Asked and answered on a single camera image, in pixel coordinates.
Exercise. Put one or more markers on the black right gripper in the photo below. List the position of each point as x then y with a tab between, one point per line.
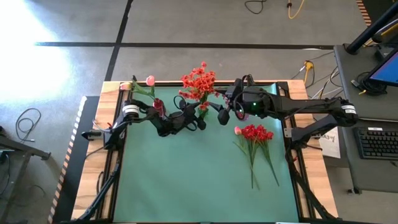
236	98

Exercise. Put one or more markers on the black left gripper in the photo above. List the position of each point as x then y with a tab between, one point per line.
178	123

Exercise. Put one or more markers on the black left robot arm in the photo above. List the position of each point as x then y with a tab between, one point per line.
146	116

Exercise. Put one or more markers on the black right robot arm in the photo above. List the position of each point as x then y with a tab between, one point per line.
304	105

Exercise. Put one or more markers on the green glass vase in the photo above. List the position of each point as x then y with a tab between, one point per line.
203	115

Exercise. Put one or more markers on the purple ribbed glass vase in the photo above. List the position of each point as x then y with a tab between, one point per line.
244	117

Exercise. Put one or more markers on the red glass vase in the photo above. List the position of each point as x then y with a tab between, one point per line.
158	104

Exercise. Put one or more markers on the small black mat clamp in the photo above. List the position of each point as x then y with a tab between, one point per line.
134	78

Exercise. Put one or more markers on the yellow power plug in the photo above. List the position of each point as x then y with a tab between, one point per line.
308	65

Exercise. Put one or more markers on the teal table mat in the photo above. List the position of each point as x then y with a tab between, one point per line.
205	214

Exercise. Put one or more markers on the black table edge clamp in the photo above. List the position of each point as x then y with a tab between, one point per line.
90	135

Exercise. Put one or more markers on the white paper sheet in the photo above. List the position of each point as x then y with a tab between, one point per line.
331	147

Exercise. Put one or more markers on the grey computer cart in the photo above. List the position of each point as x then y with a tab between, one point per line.
351	99

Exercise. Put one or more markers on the black floor mat striped edge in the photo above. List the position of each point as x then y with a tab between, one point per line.
363	12
73	174

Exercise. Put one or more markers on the white label sticker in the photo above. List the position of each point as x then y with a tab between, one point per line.
374	128

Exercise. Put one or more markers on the black computer keyboard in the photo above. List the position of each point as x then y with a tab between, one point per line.
376	144

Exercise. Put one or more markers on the black metal pole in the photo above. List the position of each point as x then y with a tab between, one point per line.
370	31

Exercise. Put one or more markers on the monitor with blue screen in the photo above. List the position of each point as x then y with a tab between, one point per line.
388	71

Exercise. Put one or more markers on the black metal table frame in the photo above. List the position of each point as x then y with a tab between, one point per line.
168	83

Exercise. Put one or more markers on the grey metal bracket plate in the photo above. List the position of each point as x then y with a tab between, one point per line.
288	132

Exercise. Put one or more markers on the black diagonal frame strut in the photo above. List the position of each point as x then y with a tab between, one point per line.
311	196
100	193

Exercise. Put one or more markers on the dark grey desk frame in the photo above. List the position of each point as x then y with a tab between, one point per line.
31	151

